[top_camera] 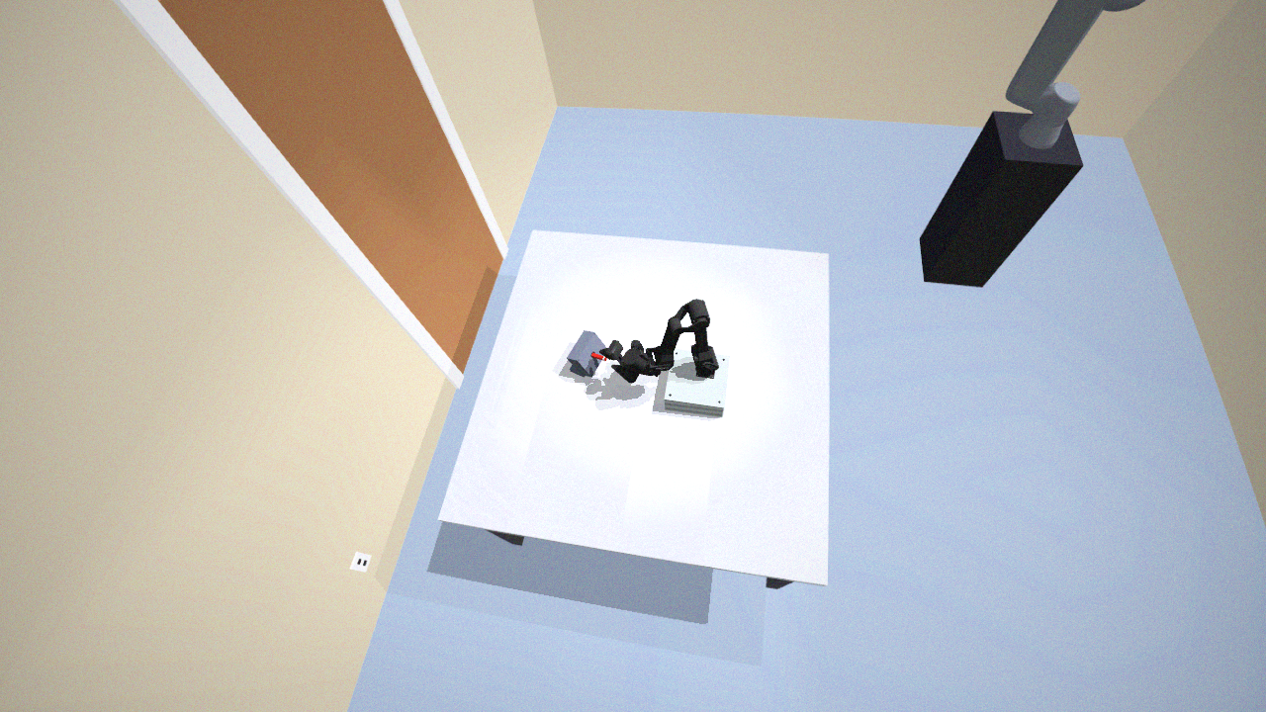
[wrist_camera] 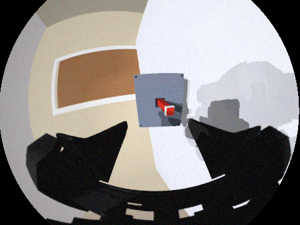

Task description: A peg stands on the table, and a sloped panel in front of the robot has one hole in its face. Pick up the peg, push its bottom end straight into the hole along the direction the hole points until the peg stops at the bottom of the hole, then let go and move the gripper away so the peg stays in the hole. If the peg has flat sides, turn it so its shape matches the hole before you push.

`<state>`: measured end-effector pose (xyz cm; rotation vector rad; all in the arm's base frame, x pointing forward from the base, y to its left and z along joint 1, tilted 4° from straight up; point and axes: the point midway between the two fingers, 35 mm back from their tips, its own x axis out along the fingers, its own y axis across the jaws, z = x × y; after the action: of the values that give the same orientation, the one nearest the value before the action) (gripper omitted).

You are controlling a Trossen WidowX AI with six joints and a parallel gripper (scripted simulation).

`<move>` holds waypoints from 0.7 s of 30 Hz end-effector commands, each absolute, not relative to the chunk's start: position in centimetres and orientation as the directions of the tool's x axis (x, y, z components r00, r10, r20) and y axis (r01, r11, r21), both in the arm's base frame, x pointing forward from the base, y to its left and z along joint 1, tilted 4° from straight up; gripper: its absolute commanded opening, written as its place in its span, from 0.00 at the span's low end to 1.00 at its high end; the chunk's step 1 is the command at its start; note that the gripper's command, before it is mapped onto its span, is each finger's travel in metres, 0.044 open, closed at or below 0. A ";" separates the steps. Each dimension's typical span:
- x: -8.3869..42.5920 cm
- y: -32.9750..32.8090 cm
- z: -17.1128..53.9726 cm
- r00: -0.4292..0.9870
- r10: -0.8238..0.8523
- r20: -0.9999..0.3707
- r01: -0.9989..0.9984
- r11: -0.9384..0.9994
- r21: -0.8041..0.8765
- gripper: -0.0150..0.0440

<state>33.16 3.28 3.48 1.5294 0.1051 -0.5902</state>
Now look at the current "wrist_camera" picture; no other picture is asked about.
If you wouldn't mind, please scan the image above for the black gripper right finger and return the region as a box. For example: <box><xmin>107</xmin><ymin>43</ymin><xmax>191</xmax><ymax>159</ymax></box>
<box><xmin>187</xmin><ymin>119</ymin><xmax>261</xmax><ymax>179</ymax></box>

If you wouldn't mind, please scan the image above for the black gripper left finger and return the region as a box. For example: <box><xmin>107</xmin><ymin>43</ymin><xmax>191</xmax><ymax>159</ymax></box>
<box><xmin>56</xmin><ymin>121</ymin><xmax>128</xmax><ymax>183</ymax></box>

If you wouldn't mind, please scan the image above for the dark red peg with grey band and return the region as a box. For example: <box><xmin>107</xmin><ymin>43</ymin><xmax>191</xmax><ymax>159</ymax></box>
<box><xmin>157</xmin><ymin>99</ymin><xmax>175</xmax><ymax>116</ymax></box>

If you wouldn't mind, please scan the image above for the dark grey sloped panel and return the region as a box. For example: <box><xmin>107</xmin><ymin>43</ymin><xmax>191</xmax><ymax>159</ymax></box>
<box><xmin>133</xmin><ymin>72</ymin><xmax>184</xmax><ymax>127</ymax></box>

